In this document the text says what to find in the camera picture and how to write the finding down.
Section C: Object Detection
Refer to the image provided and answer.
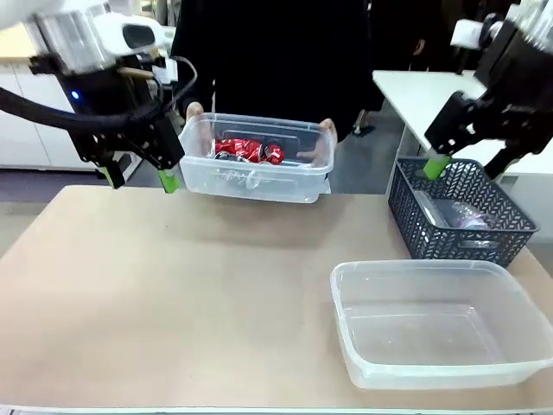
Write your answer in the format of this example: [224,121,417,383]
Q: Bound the person's right hand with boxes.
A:
[185,100,206,123]

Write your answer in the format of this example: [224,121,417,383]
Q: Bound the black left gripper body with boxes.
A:
[28,54,164,144]

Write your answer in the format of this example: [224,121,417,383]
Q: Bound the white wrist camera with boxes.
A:
[449,12,503,50]
[148,53,180,85]

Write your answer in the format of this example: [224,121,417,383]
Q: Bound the thin black camera cable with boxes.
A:
[169,55,200,110]

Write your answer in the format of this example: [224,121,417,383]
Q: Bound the clear plastic bin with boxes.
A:
[329,259,553,391]
[177,112,338,205]

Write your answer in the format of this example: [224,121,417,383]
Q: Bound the person's left hand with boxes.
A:
[296,118,337,168]

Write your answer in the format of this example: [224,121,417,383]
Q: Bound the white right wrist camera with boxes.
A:
[449,12,503,50]

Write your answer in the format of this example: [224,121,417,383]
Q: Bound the wooden counter top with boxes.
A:
[0,41,34,67]

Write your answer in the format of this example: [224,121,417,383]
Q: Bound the white work table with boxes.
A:
[372,69,553,175]

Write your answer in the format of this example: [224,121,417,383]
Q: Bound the crushed clear plastic bottle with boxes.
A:
[214,166,263,192]

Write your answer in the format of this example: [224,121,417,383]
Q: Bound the bystander in dark clothes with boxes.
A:
[379,0,460,73]

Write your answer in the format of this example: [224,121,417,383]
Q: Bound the clear plastic bag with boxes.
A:
[413,189,507,231]

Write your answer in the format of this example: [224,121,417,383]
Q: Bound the black braided cable sleeve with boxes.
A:
[0,86,175,131]

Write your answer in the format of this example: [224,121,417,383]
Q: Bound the red snack packets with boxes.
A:
[213,137,287,167]

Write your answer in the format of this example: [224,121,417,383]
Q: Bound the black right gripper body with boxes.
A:
[474,12,553,156]

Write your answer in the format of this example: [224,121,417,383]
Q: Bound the person in black top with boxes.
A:
[169,0,386,144]

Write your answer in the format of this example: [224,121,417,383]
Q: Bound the dark grey lattice basket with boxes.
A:
[386,156,540,270]

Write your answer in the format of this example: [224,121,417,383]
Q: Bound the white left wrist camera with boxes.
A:
[148,53,180,85]

